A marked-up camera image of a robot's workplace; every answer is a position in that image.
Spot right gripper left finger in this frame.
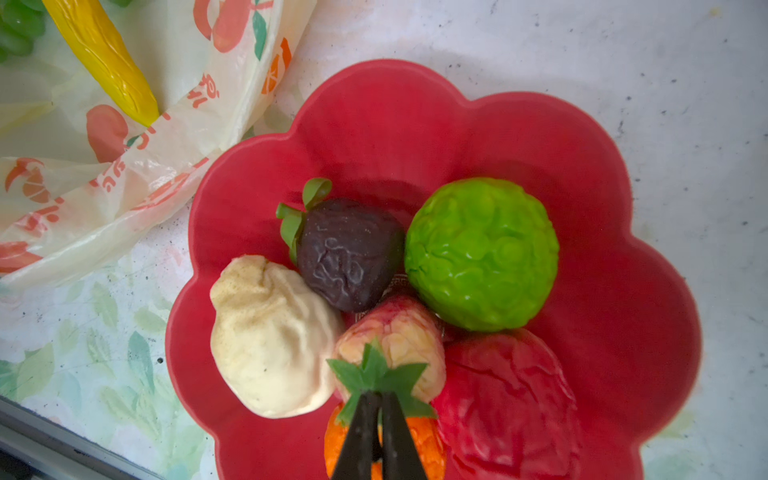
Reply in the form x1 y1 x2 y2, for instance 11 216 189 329
331 391 382 480

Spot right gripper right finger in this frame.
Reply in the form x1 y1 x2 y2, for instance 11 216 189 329
381 392 427 480

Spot fake dark purple fruit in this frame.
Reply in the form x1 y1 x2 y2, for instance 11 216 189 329
276 178 406 313

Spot aluminium frame rail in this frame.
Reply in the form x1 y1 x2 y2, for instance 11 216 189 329
1 398 160 479

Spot fake cream potato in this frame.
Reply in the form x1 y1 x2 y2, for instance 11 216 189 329
210 255 345 419

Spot fake red apple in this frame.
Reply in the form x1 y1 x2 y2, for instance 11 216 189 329
433 329 582 479

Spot fake orange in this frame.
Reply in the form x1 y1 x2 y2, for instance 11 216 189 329
323 401 448 480

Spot fake yellow banana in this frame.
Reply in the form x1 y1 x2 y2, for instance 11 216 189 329
43 0 160 127

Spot red flower-shaped plate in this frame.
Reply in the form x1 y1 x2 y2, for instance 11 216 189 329
166 60 701 479

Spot fake green grapes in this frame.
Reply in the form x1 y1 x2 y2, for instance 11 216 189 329
1 0 47 63

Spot fake green lime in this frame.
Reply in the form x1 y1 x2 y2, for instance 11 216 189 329
404 177 560 332

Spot fake small strawberry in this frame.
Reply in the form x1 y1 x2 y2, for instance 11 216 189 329
328 294 446 419

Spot cream printed plastic bag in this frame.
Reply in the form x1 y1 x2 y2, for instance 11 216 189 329
1 1 315 292

